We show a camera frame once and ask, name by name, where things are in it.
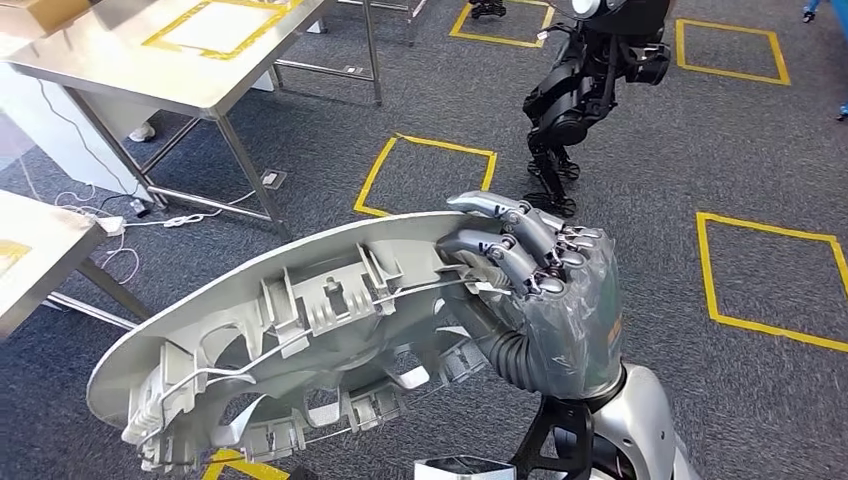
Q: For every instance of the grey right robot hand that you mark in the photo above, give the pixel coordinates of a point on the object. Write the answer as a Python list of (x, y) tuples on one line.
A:
[(570, 331)]

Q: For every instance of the grey plastic wheel cover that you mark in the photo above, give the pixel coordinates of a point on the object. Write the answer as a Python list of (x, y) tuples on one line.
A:
[(344, 344)]

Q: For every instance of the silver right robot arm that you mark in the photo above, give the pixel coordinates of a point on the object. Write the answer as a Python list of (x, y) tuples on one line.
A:
[(636, 424)]

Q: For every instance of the steel floor socket plate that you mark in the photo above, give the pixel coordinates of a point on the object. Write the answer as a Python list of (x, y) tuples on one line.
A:
[(275, 180), (353, 69)]

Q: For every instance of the black power adapter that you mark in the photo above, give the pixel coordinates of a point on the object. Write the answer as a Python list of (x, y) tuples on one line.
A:
[(139, 208)]

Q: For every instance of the white power adapter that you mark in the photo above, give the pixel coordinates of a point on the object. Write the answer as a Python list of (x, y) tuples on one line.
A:
[(111, 225)]

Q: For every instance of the person's shoe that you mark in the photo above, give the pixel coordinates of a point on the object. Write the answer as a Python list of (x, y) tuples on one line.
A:
[(141, 132)]

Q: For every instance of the white desk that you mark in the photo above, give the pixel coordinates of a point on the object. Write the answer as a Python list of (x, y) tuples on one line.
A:
[(53, 132)]

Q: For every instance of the brown cardboard box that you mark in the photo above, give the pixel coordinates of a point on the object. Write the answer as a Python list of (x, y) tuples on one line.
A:
[(46, 13)]

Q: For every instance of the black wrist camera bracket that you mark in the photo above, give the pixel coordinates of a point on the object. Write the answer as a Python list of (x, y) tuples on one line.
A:
[(563, 424)]

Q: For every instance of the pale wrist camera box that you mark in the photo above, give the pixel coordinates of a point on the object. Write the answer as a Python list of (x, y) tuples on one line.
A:
[(464, 470)]

